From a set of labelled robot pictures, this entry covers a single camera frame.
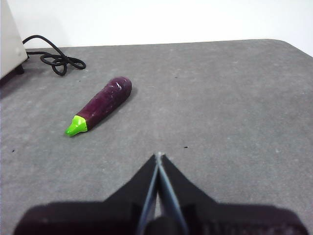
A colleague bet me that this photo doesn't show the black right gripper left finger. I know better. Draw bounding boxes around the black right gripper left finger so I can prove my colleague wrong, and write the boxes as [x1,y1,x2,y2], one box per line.
[13,153,157,235]

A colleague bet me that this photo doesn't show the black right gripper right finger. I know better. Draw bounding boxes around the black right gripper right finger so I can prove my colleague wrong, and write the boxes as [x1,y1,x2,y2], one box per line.
[158,153,310,235]

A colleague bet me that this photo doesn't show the black oven power cable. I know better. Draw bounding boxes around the black oven power cable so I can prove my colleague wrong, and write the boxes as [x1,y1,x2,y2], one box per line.
[22,35,87,76]

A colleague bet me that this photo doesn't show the white toaster oven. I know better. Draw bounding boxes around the white toaster oven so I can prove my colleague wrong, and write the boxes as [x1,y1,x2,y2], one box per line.
[0,0,29,86]

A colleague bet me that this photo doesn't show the purple eggplant, green stem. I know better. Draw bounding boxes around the purple eggplant, green stem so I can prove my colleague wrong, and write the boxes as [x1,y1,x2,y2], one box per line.
[65,76,133,138]

